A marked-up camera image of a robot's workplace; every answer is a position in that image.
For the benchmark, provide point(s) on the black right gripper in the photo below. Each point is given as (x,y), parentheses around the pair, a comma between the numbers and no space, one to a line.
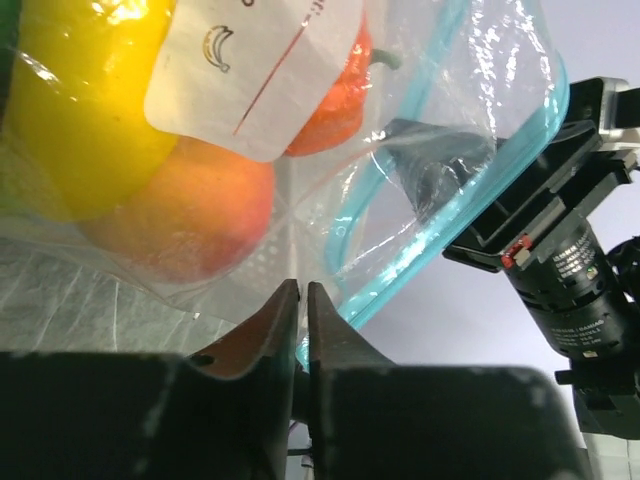
(584,300)

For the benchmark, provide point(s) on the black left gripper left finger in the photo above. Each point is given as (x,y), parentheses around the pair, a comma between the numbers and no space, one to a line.
(221,413)

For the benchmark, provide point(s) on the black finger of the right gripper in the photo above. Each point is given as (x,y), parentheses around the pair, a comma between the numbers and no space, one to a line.
(435,170)

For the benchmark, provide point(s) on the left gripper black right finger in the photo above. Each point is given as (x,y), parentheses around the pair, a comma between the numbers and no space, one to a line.
(370,418)

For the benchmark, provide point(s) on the small orange pumpkin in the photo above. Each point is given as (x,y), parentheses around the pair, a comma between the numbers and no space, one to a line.
(340,114)

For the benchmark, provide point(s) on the orange peach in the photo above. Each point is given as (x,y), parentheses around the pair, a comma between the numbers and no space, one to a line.
(205,210)

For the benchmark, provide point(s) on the clear zip top bag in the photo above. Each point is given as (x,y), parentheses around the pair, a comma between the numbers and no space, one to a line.
(247,76)

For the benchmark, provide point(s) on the yellow banana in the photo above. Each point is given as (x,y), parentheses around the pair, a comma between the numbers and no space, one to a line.
(74,139)

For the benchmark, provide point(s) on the green vegetable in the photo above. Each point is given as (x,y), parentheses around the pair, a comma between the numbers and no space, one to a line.
(10,26)

